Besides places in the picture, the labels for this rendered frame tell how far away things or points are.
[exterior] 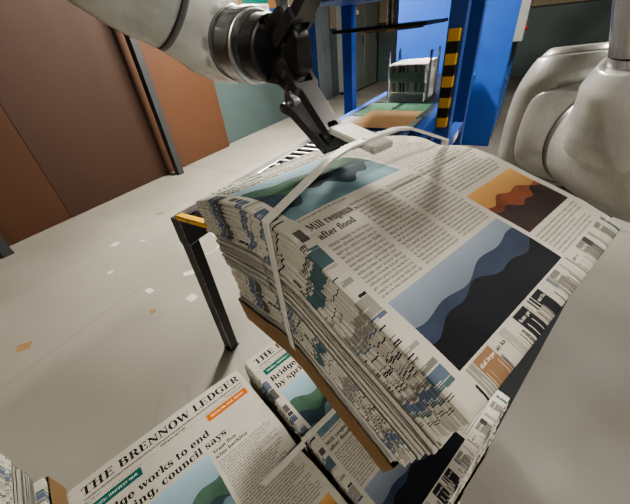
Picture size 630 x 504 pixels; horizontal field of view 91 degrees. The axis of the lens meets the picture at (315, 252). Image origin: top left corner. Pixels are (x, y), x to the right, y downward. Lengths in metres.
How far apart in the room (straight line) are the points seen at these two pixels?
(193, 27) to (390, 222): 0.37
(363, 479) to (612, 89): 0.57
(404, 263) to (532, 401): 1.46
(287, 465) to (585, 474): 1.25
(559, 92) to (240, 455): 0.74
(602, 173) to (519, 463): 1.18
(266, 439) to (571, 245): 0.47
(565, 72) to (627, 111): 0.19
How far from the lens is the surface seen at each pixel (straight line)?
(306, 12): 0.40
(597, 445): 1.70
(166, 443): 0.61
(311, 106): 0.40
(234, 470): 0.56
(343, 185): 0.34
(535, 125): 0.67
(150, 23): 0.51
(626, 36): 0.52
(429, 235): 0.29
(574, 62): 0.68
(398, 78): 2.82
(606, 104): 0.52
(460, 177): 0.38
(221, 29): 0.49
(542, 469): 1.56
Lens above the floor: 1.33
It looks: 36 degrees down
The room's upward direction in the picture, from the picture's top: 6 degrees counter-clockwise
